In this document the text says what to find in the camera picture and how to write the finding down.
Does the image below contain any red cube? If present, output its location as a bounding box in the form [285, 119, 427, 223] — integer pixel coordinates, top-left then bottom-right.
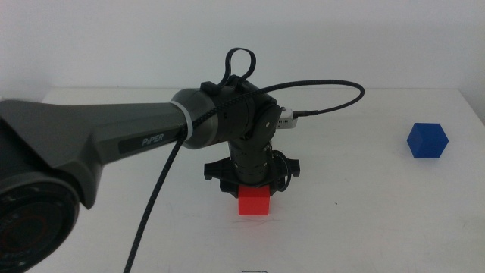
[237, 184, 271, 217]

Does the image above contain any blue cube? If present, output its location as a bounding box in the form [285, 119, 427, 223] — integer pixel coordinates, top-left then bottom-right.
[406, 122, 449, 159]

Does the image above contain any white zip tie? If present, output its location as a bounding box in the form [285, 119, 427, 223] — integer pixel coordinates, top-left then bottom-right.
[170, 100, 194, 141]

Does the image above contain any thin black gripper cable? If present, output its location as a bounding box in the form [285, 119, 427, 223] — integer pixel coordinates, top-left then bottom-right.
[271, 150, 293, 194]

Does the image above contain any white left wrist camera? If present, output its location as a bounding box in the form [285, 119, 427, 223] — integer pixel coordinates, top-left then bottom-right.
[278, 106, 299, 129]

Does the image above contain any black braided cable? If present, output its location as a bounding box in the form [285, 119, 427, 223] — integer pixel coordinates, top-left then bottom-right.
[121, 78, 366, 273]

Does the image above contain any black loop cable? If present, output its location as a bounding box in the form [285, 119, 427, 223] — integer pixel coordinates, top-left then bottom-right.
[217, 47, 258, 90]

